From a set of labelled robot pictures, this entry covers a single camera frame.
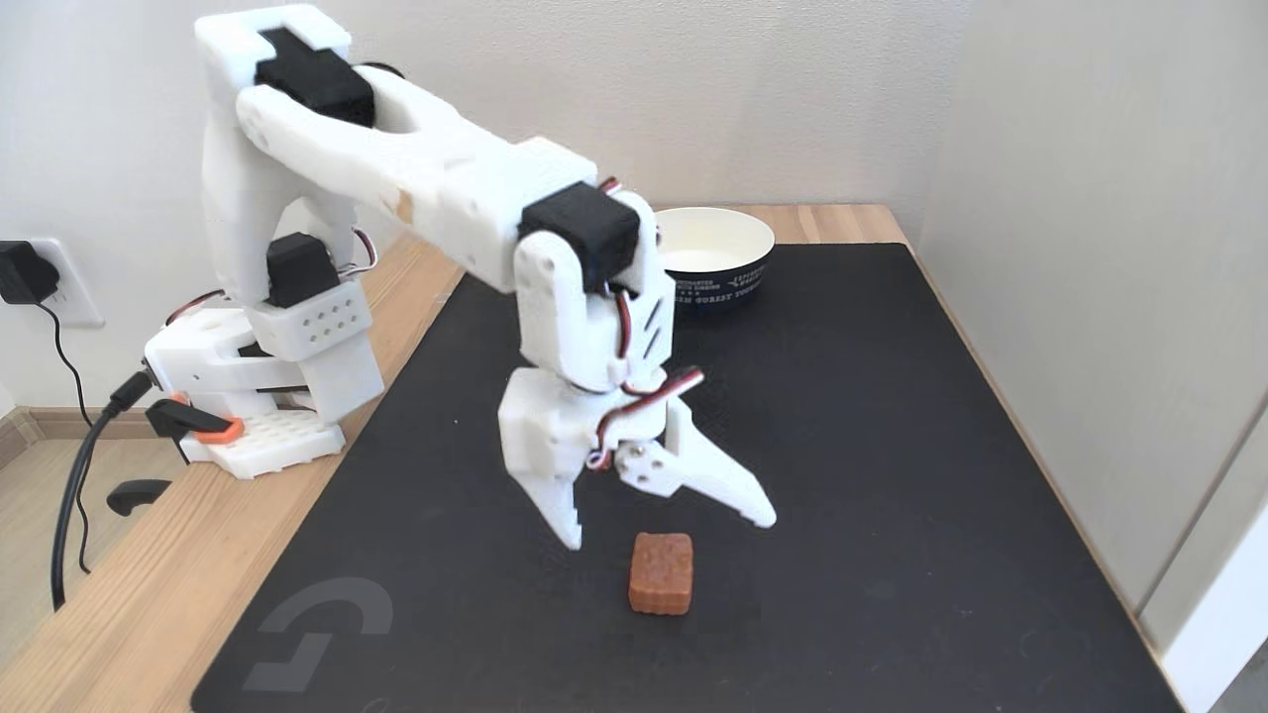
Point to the black power adapter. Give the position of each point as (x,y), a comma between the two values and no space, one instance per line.
(22,272)

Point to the white wall outlet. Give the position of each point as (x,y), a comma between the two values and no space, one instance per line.
(77,297)

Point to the white door edge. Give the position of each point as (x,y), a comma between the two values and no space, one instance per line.
(1223,624)

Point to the brown block toy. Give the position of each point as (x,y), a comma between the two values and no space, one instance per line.
(661,572)

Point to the black and orange table clamp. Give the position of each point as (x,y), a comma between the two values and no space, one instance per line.
(194,423)

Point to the white and navy paper bowl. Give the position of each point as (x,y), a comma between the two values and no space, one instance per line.
(723,248)

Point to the black desk mat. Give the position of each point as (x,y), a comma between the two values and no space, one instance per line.
(842,495)

